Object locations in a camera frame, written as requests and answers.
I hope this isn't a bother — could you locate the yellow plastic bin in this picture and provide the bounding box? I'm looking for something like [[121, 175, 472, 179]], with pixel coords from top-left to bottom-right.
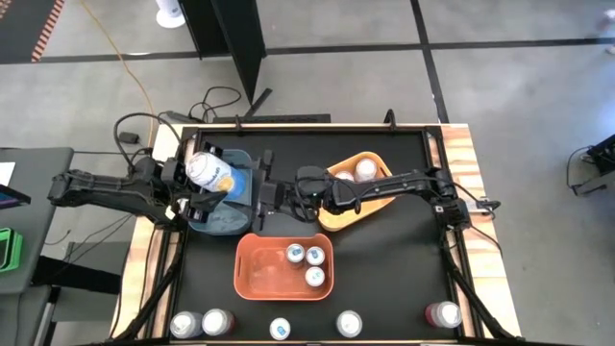
[[316, 151, 396, 233]]

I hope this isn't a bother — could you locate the black partition panel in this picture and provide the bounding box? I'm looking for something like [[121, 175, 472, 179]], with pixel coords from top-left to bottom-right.
[[178, 0, 273, 119]]

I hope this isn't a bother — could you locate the black mat with striped edge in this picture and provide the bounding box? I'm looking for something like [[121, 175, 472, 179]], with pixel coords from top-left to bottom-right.
[[0, 0, 66, 64]]

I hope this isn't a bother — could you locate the green box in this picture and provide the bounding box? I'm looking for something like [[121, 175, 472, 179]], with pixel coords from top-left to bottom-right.
[[0, 227, 24, 274]]

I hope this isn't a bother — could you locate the clear plastic item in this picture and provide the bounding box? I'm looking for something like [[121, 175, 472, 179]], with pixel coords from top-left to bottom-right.
[[354, 157, 380, 184]]

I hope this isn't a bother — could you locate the dark tablet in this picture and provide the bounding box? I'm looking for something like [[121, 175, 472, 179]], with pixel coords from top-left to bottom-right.
[[0, 185, 33, 210]]

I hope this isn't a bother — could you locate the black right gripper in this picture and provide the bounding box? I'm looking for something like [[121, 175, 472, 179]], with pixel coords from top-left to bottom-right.
[[256, 149, 309, 233]]

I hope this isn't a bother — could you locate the black power strip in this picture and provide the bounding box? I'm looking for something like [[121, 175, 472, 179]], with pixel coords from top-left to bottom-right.
[[164, 110, 204, 124]]

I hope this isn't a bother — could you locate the blue plastic bin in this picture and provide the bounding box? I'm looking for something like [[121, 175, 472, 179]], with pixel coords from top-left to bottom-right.
[[186, 147, 255, 236]]

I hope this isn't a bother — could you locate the black equipment stand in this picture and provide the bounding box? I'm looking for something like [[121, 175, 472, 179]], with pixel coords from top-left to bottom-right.
[[566, 133, 615, 197]]

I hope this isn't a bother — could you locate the orange plastic bin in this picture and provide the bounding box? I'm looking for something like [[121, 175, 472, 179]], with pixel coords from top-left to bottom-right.
[[234, 233, 335, 303]]

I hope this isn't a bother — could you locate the white and blue soda can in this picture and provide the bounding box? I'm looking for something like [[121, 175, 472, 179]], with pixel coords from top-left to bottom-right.
[[184, 151, 249, 203], [335, 309, 364, 339], [169, 310, 204, 339]]

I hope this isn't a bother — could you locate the yellow cable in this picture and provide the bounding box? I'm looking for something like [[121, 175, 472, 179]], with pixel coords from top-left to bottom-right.
[[79, 0, 156, 148]]

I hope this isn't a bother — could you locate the grey desk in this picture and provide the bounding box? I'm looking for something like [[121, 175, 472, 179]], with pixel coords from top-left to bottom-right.
[[0, 146, 76, 295]]

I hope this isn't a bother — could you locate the white round pedestal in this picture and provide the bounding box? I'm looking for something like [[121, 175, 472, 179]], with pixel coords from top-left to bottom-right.
[[154, 0, 187, 29]]

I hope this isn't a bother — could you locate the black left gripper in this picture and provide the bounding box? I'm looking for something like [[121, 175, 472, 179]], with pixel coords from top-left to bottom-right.
[[160, 140, 229, 225]]

